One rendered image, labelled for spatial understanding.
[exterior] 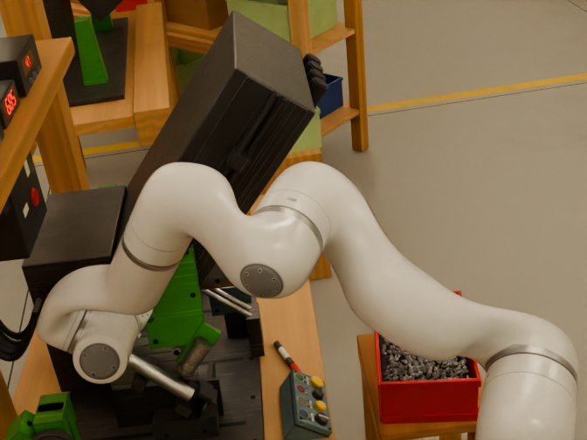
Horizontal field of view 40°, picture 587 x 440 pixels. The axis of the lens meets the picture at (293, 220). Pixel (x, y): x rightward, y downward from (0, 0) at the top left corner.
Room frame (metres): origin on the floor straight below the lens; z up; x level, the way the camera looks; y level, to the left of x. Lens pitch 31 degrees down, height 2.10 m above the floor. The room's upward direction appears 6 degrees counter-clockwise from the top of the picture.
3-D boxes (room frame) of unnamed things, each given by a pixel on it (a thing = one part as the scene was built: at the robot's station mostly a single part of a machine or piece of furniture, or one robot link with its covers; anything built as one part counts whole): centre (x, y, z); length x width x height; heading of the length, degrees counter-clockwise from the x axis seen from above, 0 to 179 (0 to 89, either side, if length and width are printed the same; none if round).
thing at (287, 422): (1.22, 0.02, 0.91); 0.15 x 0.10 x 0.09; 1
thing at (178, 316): (1.33, 0.26, 1.17); 0.13 x 0.12 x 0.20; 1
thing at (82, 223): (1.51, 0.46, 1.07); 0.30 x 0.18 x 0.34; 1
